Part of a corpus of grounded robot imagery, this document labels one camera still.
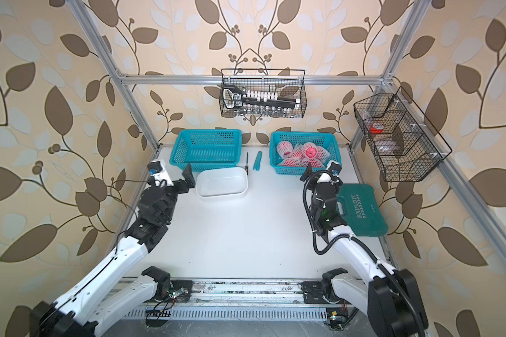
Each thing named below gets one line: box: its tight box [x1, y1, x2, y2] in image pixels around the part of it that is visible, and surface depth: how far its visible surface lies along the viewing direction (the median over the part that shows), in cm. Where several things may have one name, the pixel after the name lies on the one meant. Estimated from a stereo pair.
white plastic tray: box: [195, 167, 249, 200], surface depth 106 cm
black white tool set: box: [219, 84, 301, 109], surface depth 84 cm
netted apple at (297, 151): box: [291, 143, 306, 158], surface depth 110 cm
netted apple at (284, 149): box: [276, 140, 294, 160], surface depth 111 cm
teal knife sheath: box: [253, 150, 263, 172], surface depth 118 cm
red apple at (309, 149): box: [301, 141, 319, 158], surface depth 104 cm
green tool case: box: [335, 183, 389, 237], surface depth 91 cm
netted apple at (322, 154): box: [315, 145, 331, 164], surface depth 110 cm
